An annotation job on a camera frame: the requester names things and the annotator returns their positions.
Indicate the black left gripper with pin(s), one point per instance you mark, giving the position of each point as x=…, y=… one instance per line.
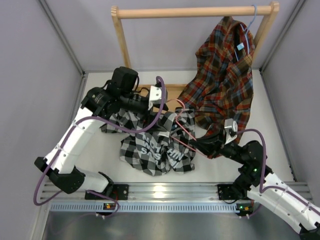
x=146, y=106

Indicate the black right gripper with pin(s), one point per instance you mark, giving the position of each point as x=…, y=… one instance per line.
x=212, y=147

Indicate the pink wire hanger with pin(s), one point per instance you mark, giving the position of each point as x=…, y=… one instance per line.
x=185, y=130

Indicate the black white checked shirt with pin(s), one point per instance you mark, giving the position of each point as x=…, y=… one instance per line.
x=154, y=152

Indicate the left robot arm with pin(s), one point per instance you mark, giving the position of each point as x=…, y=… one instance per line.
x=99, y=104

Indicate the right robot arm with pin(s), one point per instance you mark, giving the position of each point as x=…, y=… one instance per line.
x=259, y=183

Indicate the red brown plaid shirt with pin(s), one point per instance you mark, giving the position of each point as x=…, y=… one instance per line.
x=222, y=87

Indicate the wooden clothes rack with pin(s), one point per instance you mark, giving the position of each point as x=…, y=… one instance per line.
x=161, y=37

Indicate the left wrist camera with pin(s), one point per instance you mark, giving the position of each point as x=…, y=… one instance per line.
x=155, y=97

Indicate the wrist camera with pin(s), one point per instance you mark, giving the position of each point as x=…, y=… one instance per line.
x=155, y=97
x=231, y=129

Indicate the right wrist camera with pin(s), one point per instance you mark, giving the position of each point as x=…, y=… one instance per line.
x=231, y=129

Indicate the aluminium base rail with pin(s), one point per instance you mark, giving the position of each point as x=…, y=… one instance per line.
x=163, y=192

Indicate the blue wire hanger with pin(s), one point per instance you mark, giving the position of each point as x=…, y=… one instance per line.
x=243, y=39

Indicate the perforated cable duct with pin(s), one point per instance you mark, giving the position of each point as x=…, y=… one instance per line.
x=153, y=207

